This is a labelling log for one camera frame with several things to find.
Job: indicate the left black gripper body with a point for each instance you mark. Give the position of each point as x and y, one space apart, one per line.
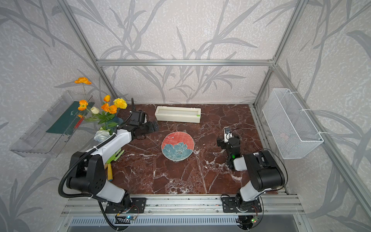
144 129

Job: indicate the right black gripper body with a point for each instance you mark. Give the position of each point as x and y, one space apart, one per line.
222 141

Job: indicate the red plate with teal flower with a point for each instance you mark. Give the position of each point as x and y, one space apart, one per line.
177 146

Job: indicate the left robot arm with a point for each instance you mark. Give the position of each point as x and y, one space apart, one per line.
86 176

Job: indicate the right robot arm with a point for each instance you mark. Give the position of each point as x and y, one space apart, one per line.
264 172

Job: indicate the blue glass vase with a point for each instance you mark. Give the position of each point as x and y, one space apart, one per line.
112 124

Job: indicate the artificial flower bouquet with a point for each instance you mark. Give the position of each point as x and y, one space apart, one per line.
102 115

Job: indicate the green yellow spatula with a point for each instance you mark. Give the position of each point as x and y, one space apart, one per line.
108 167

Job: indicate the red pen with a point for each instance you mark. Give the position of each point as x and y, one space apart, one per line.
81 119

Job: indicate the green book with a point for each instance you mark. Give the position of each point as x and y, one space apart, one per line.
66 122

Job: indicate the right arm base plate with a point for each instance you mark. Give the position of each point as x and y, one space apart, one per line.
237 205

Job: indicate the white wire mesh basket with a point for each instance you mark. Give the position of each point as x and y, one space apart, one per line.
294 133

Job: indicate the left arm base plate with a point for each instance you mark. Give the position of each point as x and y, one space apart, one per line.
134 206

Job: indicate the clear acrylic wall shelf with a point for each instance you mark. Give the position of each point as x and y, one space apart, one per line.
50 134

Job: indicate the aluminium frame rail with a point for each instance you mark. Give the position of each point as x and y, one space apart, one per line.
179 205

